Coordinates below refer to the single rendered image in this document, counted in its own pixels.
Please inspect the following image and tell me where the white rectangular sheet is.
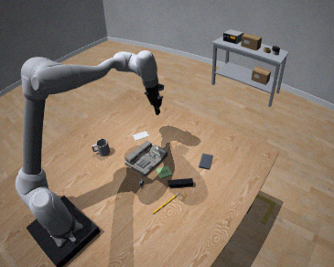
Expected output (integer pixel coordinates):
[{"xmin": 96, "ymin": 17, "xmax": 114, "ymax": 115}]
[{"xmin": 133, "ymin": 131, "xmax": 149, "ymax": 140}]

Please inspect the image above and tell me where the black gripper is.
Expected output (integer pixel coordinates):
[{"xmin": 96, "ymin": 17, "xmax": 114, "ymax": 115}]
[{"xmin": 145, "ymin": 84, "xmax": 163, "ymax": 115}]

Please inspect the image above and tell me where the light green sticky note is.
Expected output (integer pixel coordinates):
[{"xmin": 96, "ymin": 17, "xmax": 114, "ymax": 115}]
[{"xmin": 156, "ymin": 166, "xmax": 173, "ymax": 179}]

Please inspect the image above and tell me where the grey mug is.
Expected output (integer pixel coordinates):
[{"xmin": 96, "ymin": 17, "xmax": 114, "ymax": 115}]
[{"xmin": 92, "ymin": 139, "xmax": 110, "ymax": 156}]

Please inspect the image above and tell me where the grey telephone handset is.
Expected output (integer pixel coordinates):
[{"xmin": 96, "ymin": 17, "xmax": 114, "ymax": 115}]
[{"xmin": 125, "ymin": 140, "xmax": 152, "ymax": 163}]

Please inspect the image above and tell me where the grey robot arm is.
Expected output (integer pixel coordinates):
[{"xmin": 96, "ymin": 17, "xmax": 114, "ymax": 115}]
[{"xmin": 16, "ymin": 50, "xmax": 165, "ymax": 248}]

